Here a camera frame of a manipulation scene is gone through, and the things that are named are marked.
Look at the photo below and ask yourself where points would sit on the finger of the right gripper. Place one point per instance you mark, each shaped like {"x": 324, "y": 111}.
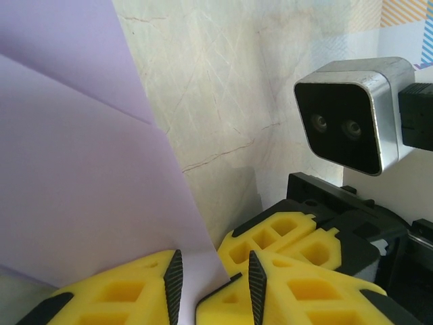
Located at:
{"x": 260, "y": 247}
{"x": 223, "y": 313}

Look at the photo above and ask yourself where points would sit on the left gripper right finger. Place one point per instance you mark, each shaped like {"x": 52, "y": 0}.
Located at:
{"x": 321, "y": 298}

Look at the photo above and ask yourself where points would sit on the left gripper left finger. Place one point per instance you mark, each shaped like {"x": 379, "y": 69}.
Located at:
{"x": 118, "y": 294}

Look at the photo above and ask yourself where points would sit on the light purple paper sheet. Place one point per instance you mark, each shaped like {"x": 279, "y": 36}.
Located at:
{"x": 84, "y": 152}

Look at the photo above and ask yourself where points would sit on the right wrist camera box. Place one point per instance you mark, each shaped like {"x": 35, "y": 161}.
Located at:
{"x": 338, "y": 128}

